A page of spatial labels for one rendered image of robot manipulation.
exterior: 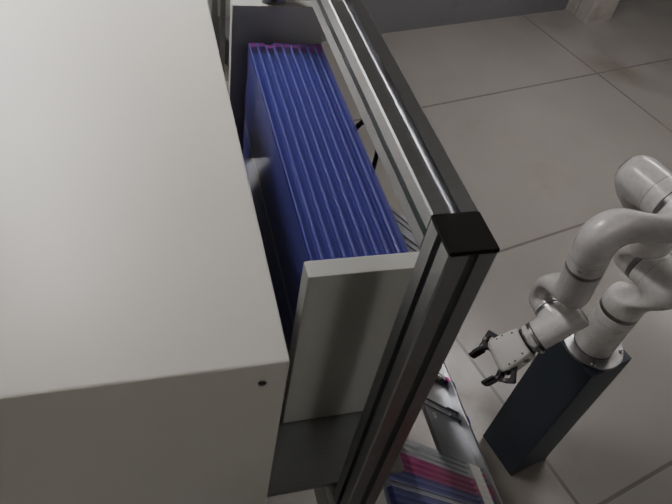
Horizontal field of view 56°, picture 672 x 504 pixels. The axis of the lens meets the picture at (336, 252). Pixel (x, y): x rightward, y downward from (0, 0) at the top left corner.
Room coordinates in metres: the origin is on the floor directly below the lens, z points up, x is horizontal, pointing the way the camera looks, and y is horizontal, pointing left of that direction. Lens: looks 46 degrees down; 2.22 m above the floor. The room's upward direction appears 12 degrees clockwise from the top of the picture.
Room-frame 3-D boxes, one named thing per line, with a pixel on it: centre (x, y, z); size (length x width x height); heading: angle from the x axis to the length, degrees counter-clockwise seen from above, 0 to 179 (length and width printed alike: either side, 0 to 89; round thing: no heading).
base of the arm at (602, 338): (1.29, -0.84, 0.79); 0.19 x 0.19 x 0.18
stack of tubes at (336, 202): (0.75, 0.06, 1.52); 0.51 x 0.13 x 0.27; 23
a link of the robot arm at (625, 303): (1.26, -0.86, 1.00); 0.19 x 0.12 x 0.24; 36
